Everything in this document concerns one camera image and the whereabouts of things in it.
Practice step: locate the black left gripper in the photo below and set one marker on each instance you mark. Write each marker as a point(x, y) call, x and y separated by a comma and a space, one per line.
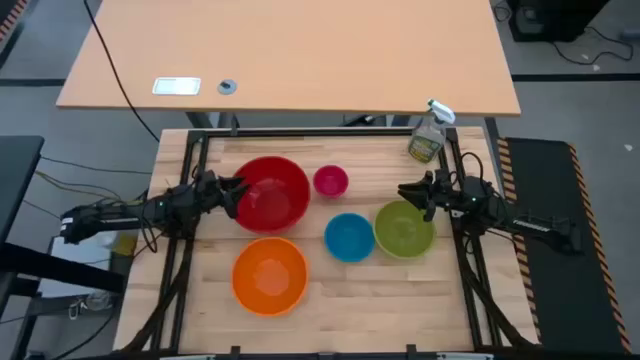
point(212, 190)

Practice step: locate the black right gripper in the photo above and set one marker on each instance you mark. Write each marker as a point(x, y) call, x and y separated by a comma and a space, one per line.
point(445, 190)

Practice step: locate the green plastic bowl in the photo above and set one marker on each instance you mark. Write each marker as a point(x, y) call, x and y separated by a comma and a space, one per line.
point(404, 231)

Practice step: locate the large red plastic bowl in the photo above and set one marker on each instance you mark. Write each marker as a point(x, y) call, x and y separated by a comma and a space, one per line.
point(275, 197)

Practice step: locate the blue plastic bowl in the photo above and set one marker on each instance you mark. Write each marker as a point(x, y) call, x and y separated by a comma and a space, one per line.
point(349, 238)

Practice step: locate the orange plastic bowl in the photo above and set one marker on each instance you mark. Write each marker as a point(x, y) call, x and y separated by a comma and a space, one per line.
point(270, 276)

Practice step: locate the small pink plastic bowl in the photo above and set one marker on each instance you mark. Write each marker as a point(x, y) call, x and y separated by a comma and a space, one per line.
point(330, 181)

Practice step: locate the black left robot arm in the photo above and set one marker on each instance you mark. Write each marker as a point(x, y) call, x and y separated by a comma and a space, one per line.
point(120, 216)

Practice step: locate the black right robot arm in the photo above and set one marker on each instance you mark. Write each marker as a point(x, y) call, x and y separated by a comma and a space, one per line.
point(530, 225)

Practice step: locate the clear spray bottle white trigger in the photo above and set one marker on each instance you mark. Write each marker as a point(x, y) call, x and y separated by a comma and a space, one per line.
point(427, 140)

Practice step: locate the yellow bottle with white cap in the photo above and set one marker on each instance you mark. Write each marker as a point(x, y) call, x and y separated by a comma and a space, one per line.
point(125, 244)

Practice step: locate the black mat with hazard stripes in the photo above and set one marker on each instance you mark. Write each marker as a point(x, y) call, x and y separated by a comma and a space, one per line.
point(555, 280)

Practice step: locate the light wooden desk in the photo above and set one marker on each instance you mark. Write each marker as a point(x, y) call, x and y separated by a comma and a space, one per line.
point(310, 45)

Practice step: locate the white flat board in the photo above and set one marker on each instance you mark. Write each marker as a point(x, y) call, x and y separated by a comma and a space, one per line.
point(75, 252)

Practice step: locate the black side table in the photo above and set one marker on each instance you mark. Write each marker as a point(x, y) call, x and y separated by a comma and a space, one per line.
point(15, 170)

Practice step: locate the black computer tower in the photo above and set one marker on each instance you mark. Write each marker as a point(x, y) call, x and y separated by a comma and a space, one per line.
point(555, 20)

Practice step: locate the black aluminium table frame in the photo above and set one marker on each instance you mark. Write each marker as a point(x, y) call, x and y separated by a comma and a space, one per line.
point(320, 132)

